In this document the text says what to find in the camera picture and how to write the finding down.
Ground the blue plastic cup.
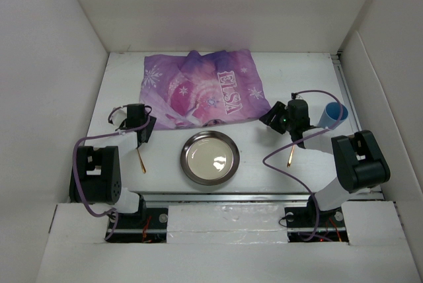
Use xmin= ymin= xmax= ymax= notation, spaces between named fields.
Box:
xmin=318 ymin=102 xmax=349 ymax=130

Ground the purple pink printed cloth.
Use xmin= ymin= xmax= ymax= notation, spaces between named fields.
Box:
xmin=139 ymin=50 xmax=271 ymax=130

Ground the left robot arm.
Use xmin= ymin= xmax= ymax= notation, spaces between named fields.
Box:
xmin=69 ymin=104 xmax=156 ymax=228

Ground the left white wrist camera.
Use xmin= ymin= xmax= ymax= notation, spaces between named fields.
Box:
xmin=107 ymin=106 xmax=127 ymax=128

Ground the round metal plate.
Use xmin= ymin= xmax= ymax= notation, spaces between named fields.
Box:
xmin=180 ymin=130 xmax=240 ymax=186

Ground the gold fork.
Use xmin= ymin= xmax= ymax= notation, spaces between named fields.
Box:
xmin=136 ymin=148 xmax=147 ymax=174

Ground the gold spoon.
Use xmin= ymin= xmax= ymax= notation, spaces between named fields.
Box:
xmin=286 ymin=145 xmax=295 ymax=167

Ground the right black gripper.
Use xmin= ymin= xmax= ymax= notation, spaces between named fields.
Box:
xmin=258 ymin=101 xmax=295 ymax=134

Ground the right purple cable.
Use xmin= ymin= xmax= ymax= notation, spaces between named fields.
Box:
xmin=262 ymin=89 xmax=342 ymax=241

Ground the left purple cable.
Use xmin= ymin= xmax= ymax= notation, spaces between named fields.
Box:
xmin=71 ymin=105 xmax=153 ymax=241

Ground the purple cable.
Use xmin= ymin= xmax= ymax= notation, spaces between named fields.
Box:
xmin=71 ymin=105 xmax=153 ymax=241
xmin=262 ymin=89 xmax=342 ymax=241

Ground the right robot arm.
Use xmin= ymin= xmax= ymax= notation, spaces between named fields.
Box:
xmin=259 ymin=99 xmax=391 ymax=227

